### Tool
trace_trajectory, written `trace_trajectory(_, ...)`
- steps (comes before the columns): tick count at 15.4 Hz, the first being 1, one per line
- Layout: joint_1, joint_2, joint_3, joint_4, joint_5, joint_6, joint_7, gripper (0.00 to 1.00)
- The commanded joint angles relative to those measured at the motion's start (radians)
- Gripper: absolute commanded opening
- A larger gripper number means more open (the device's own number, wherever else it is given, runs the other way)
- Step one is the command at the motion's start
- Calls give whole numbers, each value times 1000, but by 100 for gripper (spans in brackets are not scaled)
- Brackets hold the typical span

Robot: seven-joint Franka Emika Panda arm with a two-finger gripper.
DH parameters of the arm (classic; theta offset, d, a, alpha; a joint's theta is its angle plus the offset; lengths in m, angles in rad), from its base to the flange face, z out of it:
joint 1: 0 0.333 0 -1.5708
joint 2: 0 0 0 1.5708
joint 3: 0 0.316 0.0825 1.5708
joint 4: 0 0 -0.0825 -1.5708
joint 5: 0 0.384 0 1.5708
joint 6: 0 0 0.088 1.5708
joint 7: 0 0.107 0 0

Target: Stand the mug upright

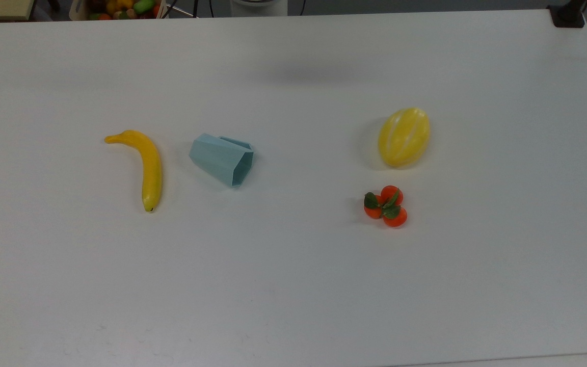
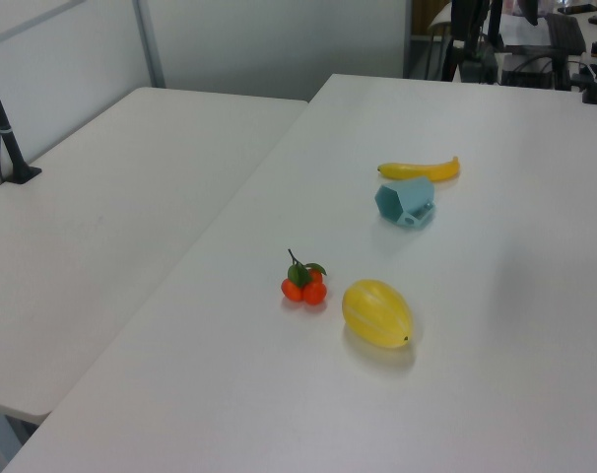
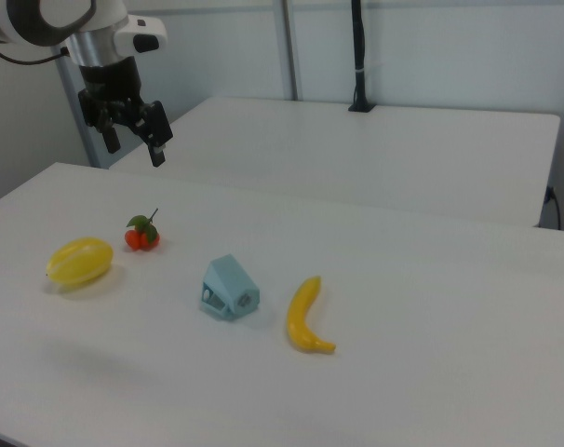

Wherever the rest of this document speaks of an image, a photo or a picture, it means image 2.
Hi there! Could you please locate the light blue hexagonal mug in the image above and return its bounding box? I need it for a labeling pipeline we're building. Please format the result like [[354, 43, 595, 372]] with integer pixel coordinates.
[[374, 176, 436, 231]]

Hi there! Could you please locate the yellow toy banana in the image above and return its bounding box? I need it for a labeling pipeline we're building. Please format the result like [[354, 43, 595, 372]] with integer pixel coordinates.
[[376, 156, 461, 183]]

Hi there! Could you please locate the black equipment box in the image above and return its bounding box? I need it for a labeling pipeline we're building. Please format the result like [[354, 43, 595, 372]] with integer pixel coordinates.
[[499, 43, 575, 91]]

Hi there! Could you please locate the orange tangerine cluster with leaves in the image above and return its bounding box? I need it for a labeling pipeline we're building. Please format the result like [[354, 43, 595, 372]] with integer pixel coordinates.
[[280, 248, 328, 306]]

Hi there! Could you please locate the grey metal partition post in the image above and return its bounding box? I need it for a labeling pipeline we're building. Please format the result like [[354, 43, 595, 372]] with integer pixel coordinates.
[[132, 0, 166, 90]]

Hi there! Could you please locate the white adjacent table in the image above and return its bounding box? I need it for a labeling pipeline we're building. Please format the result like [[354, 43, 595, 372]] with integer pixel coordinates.
[[0, 87, 309, 426]]

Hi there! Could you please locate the black camera pole with base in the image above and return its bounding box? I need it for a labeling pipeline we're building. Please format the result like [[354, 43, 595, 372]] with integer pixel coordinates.
[[0, 48, 42, 186]]

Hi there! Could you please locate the yellow toy melon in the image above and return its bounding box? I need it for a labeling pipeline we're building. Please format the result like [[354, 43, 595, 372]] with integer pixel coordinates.
[[341, 279, 415, 350]]

